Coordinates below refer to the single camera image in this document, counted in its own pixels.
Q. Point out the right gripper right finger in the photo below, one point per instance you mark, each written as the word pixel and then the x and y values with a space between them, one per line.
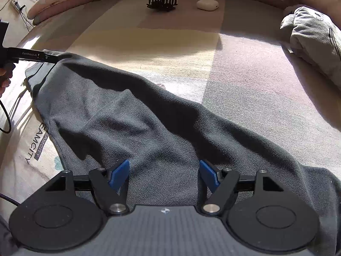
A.
pixel 222 184

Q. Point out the dark grey sweatpants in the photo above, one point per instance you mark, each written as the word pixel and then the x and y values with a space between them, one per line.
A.
pixel 98 116

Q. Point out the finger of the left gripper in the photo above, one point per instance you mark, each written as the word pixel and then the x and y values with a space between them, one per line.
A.
pixel 49 58

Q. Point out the black hair claw clip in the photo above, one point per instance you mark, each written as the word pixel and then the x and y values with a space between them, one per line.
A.
pixel 162 5

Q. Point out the person's left hand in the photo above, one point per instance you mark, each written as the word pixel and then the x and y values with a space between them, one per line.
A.
pixel 5 79

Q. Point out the grey bundled cloth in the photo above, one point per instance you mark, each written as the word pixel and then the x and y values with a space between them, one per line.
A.
pixel 315 38

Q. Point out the white power strip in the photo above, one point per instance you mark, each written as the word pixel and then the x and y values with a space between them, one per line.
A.
pixel 17 6

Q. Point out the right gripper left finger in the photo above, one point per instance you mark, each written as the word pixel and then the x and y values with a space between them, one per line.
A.
pixel 105 186

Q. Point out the white earbud case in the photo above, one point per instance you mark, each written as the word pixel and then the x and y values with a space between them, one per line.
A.
pixel 207 5

